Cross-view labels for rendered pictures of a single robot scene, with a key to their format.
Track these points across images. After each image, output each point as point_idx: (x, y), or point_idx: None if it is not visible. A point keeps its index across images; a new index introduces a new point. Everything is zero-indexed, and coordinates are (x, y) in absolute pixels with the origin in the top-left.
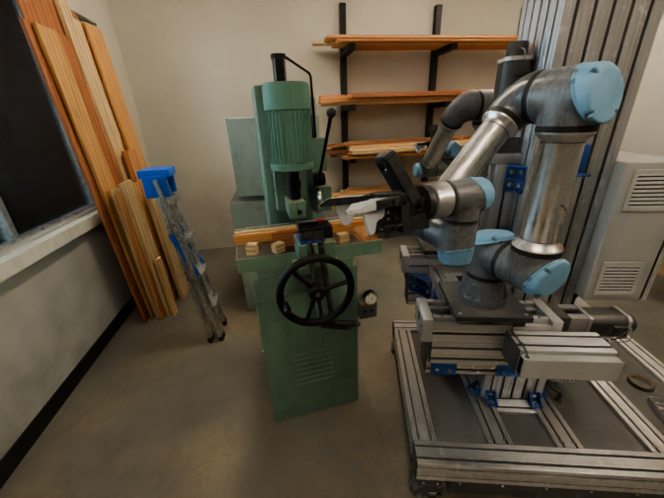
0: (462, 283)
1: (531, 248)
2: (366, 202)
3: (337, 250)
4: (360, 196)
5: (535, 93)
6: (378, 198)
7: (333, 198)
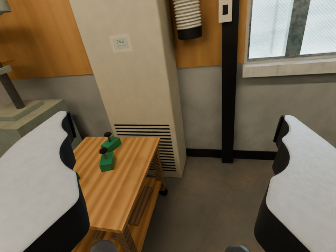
0: None
1: None
2: (32, 138)
3: None
4: (278, 213)
5: None
6: (34, 227)
7: (293, 126)
